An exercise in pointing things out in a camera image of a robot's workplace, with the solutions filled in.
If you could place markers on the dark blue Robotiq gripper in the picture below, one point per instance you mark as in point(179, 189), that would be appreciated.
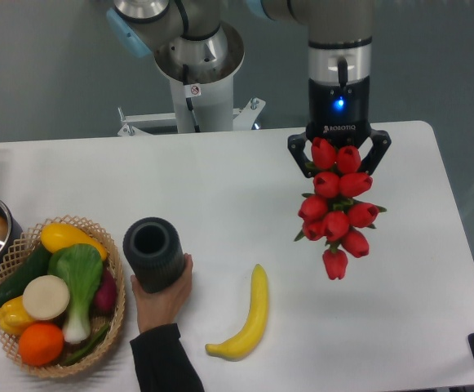
point(340, 115)

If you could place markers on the red tulip bouquet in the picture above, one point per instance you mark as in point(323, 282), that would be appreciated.
point(332, 212)

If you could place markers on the dark grey ribbed vase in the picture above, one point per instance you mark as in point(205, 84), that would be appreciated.
point(153, 250)

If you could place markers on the black sleeved forearm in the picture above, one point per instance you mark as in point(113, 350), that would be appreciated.
point(161, 363)

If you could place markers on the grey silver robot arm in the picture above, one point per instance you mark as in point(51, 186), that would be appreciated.
point(199, 54)

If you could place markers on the bare human hand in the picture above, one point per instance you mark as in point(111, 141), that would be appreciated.
point(161, 308)

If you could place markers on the yellow banana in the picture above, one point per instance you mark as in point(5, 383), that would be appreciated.
point(247, 339)

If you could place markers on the purple red onion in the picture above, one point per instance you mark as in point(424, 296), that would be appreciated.
point(106, 296)

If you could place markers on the green bok choy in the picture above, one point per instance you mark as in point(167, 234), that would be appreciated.
point(80, 267)

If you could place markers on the yellow squash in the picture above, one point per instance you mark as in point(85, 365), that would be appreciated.
point(57, 236)

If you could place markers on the green bean pod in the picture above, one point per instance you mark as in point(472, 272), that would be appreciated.
point(81, 353)

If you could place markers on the dark green cucumber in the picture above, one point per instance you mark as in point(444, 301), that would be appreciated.
point(36, 265)

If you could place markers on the woven wicker basket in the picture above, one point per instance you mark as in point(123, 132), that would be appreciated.
point(19, 251)

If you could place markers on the white round radish slice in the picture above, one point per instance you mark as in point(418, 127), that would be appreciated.
point(46, 298)

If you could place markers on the orange fruit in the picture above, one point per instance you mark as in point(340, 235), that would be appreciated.
point(40, 344)

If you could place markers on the yellow bell pepper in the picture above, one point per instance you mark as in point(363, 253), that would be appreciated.
point(14, 319)

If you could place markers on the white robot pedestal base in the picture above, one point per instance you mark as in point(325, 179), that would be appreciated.
point(197, 107)

